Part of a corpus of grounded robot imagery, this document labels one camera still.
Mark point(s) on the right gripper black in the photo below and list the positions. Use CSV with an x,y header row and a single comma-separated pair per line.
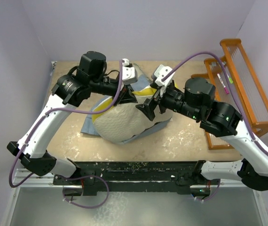
x,y
154,101

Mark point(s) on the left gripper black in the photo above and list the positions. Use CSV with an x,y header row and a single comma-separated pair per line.
x,y
123,94

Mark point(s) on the patchwork green beige pillowcase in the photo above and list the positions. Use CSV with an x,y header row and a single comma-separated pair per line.
x,y
141,91

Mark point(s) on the white quilted pillow yellow stripe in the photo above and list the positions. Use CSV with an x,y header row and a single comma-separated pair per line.
x,y
124,122

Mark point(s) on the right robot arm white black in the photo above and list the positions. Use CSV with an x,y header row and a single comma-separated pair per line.
x,y
220,119

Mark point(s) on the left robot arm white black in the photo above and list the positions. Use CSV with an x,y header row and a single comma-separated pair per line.
x,y
67,94

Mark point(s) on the pink capped marker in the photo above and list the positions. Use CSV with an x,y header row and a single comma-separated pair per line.
x,y
222,83

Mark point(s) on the green capped marker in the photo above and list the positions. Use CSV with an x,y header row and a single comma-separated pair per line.
x,y
228,76

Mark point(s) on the orange wooden tiered rack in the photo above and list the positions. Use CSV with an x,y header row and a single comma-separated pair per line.
x,y
246,84

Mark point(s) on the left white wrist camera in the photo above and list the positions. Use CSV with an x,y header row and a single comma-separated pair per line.
x,y
129,73

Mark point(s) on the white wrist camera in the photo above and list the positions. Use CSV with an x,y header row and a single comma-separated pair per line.
x,y
129,73
161,79

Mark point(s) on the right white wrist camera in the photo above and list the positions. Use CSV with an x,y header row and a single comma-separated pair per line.
x,y
161,79

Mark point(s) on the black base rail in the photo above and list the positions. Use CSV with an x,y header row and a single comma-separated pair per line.
x,y
181,177

